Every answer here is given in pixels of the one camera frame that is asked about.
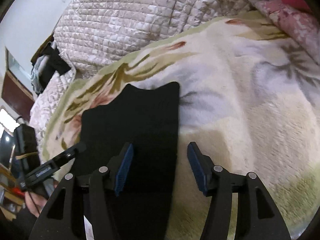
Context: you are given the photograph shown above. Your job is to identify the person's left hand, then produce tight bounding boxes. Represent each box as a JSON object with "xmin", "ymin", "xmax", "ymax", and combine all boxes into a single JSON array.
[{"xmin": 24, "ymin": 180, "xmax": 58, "ymax": 217}]

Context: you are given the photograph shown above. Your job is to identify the pile of dark clothes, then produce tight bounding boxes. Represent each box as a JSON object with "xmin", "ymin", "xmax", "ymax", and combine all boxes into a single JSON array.
[{"xmin": 30, "ymin": 41, "xmax": 72, "ymax": 95}]

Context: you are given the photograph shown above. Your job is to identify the beige quilted bedspread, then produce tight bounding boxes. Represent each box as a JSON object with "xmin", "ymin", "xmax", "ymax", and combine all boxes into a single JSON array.
[{"xmin": 29, "ymin": 0, "xmax": 253, "ymax": 150}]

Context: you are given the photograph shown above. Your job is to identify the cream floral fleece blanket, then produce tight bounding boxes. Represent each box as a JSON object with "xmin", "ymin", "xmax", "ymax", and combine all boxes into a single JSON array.
[{"xmin": 41, "ymin": 10, "xmax": 320, "ymax": 240}]

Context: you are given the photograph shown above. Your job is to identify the black pants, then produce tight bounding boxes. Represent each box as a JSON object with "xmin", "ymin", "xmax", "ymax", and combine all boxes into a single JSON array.
[{"xmin": 72, "ymin": 81, "xmax": 180, "ymax": 240}]

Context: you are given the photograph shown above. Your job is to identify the black cable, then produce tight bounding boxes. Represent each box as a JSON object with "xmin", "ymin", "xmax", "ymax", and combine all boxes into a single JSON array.
[{"xmin": 28, "ymin": 191, "xmax": 42, "ymax": 215}]

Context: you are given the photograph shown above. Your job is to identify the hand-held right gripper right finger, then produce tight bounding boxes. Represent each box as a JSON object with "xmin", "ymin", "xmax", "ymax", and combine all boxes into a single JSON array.
[{"xmin": 187, "ymin": 141, "xmax": 292, "ymax": 240}]

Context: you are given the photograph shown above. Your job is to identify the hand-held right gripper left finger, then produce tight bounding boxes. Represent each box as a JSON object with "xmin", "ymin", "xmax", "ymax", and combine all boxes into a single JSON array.
[{"xmin": 29, "ymin": 142, "xmax": 134, "ymax": 240}]

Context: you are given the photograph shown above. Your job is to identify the black rectangular device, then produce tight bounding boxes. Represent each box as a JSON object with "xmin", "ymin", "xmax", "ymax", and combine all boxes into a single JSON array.
[{"xmin": 14, "ymin": 124, "xmax": 38, "ymax": 172}]

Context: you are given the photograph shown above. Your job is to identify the brown wooden furniture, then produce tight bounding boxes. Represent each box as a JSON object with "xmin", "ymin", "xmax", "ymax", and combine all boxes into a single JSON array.
[{"xmin": 1, "ymin": 47, "xmax": 35, "ymax": 117}]

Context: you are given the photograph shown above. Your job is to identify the cluttered wooden shelf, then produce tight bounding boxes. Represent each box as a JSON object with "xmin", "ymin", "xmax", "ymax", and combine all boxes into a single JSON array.
[{"xmin": 0, "ymin": 162, "xmax": 27, "ymax": 222}]

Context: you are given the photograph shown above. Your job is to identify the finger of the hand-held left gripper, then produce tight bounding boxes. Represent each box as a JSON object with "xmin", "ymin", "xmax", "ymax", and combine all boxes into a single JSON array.
[{"xmin": 55, "ymin": 142, "xmax": 87, "ymax": 167}]

